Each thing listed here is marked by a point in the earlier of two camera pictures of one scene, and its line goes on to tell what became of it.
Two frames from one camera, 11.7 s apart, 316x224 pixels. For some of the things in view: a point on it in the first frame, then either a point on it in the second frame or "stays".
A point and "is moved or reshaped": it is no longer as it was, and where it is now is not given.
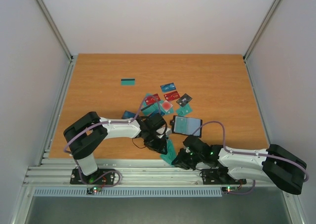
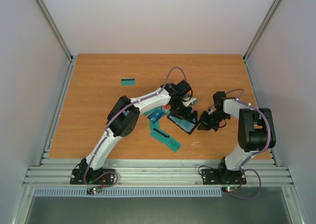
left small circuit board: (94, 190) stays
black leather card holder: (186, 125) is moved or reshaped
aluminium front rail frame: (132, 172) stays
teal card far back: (128, 81) stays
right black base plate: (220, 176) stays
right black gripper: (185, 157) -> (211, 117)
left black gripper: (159, 147) -> (184, 113)
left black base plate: (101, 176) stays
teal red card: (167, 106) stays
